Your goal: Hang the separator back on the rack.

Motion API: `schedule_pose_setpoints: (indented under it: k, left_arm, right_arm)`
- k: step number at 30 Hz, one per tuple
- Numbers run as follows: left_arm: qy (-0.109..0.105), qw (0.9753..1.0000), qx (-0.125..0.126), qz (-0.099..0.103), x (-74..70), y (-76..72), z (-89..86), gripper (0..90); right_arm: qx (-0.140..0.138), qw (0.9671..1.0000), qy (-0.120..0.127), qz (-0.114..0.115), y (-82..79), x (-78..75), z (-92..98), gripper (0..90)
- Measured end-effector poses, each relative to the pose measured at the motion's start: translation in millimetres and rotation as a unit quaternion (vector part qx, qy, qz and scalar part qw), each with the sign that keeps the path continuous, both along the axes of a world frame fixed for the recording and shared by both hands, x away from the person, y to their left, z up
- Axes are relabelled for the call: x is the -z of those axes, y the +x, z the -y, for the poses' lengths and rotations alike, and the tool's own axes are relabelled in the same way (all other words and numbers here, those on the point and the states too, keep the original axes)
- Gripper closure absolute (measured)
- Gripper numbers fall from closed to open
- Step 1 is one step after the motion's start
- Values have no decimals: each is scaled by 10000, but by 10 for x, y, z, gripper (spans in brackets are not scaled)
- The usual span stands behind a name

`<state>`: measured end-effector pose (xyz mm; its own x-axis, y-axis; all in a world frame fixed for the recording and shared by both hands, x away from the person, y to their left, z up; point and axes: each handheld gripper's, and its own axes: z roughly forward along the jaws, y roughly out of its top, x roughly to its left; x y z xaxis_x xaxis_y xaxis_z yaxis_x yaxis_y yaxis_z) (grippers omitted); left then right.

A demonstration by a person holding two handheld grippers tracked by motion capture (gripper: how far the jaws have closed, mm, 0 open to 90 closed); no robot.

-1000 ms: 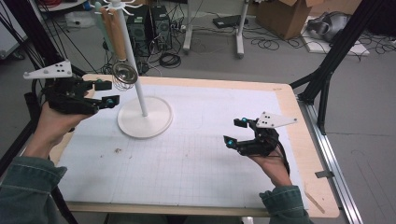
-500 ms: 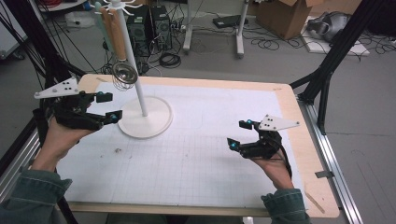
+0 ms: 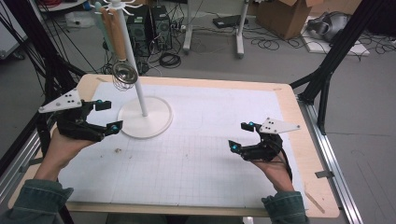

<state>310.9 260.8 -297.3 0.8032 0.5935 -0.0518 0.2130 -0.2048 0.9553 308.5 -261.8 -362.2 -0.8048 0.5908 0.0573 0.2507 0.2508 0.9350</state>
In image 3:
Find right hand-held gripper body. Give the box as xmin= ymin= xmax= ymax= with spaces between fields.
xmin=240 ymin=117 xmax=302 ymax=163

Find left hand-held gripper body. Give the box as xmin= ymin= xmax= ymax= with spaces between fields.
xmin=37 ymin=88 xmax=109 ymax=143

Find white utensil stand with hooks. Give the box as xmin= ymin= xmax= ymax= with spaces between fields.
xmin=90 ymin=0 xmax=174 ymax=140

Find steel scoop with wooden handle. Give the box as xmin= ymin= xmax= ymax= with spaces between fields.
xmin=107 ymin=7 xmax=139 ymax=86

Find mesh strainer with wooden handle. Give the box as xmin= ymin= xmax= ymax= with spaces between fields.
xmin=99 ymin=7 xmax=117 ymax=63

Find person's right hand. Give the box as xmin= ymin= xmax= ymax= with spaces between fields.
xmin=250 ymin=151 xmax=295 ymax=193

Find person's left hand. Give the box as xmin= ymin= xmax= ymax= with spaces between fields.
xmin=33 ymin=128 xmax=95 ymax=182

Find white foam mat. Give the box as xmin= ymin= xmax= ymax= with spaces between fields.
xmin=57 ymin=82 xmax=310 ymax=210

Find wooden strip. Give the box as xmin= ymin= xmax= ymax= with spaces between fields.
xmin=304 ymin=190 xmax=326 ymax=215

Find wooden table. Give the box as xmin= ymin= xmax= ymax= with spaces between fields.
xmin=7 ymin=73 xmax=340 ymax=218

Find black computer tower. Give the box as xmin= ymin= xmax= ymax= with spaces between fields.
xmin=125 ymin=4 xmax=151 ymax=58
xmin=149 ymin=5 xmax=173 ymax=50

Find clear plastic bag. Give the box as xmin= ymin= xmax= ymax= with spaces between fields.
xmin=64 ymin=11 xmax=96 ymax=29

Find white metal stand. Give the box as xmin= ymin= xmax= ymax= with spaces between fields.
xmin=182 ymin=0 xmax=250 ymax=60

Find white cabinet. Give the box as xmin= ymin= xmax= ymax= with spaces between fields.
xmin=0 ymin=17 xmax=28 ymax=60

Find round white table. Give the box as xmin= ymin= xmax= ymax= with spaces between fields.
xmin=36 ymin=0 xmax=89 ymax=13

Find black flat box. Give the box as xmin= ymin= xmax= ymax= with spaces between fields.
xmin=212 ymin=14 xmax=249 ymax=29

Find large cardboard box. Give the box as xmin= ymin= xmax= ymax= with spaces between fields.
xmin=255 ymin=0 xmax=316 ymax=41

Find black metal stand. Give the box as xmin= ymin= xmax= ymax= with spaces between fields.
xmin=289 ymin=0 xmax=387 ymax=135

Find grey and black bag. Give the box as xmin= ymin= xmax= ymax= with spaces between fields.
xmin=306 ymin=11 xmax=352 ymax=44

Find white foam board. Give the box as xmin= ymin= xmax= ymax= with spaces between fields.
xmin=300 ymin=15 xmax=372 ymax=58

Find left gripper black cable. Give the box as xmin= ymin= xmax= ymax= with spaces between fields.
xmin=35 ymin=113 xmax=62 ymax=157

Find black frame strut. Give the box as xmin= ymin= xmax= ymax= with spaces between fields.
xmin=0 ymin=0 xmax=88 ymax=125

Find aluminium rail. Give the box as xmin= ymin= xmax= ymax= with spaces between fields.
xmin=0 ymin=119 xmax=52 ymax=203
xmin=297 ymin=98 xmax=364 ymax=224

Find grey metal bracket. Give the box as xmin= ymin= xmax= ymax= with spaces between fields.
xmin=19 ymin=157 xmax=43 ymax=174
xmin=315 ymin=170 xmax=335 ymax=180

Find coiled black cable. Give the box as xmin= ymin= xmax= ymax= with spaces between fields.
xmin=159 ymin=51 xmax=182 ymax=69

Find tangled black floor cables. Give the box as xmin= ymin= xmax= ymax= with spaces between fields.
xmin=242 ymin=26 xmax=312 ymax=52

